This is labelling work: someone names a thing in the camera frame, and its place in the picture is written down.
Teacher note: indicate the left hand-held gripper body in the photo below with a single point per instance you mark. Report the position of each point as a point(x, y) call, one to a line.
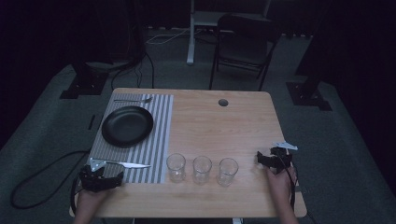
point(91, 182)

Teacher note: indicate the person's left hand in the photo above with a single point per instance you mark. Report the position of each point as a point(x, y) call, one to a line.
point(88, 199)

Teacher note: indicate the black stand with base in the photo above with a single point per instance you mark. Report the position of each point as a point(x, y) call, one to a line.
point(308, 90)
point(87, 81)

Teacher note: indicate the white table leg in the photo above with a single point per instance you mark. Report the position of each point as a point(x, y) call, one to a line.
point(237, 221)

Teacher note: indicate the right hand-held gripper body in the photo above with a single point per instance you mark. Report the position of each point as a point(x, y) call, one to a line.
point(281, 157)

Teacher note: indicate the white desk frame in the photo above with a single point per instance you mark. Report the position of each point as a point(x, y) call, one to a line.
point(199, 18)

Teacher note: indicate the black plate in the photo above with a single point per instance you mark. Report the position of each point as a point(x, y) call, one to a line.
point(127, 126)

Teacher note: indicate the black table grommet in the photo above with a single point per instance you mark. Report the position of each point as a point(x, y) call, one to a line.
point(223, 102)

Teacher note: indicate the silver knife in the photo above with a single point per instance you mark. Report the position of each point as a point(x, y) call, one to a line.
point(130, 164)

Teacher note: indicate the silver fork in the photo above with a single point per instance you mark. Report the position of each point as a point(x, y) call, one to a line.
point(134, 100)

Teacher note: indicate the black folding chair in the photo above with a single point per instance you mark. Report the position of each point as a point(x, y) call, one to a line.
point(246, 49)

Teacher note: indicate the person's right hand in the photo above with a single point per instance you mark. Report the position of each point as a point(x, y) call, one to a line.
point(280, 185)

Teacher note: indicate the clear drinking glass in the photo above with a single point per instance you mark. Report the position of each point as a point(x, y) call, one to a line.
point(227, 172)
point(202, 170)
point(176, 167)

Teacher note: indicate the grey striped placemat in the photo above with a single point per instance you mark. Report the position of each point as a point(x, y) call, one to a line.
point(155, 140)

